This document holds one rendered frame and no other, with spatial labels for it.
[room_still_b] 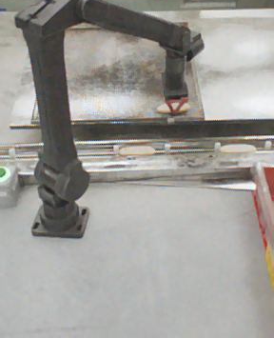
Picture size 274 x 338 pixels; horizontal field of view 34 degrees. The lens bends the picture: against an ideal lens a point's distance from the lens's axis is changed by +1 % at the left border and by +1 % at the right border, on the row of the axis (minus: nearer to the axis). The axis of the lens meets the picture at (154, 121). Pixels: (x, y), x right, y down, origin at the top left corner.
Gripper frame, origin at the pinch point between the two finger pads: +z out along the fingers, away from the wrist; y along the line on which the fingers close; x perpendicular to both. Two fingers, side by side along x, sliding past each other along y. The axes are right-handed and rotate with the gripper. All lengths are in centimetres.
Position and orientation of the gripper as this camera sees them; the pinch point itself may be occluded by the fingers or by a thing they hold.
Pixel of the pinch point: (173, 106)
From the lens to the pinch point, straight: 133.2
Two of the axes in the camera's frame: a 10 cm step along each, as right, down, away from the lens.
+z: -0.1, 7.1, 7.0
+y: -1.3, -7.0, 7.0
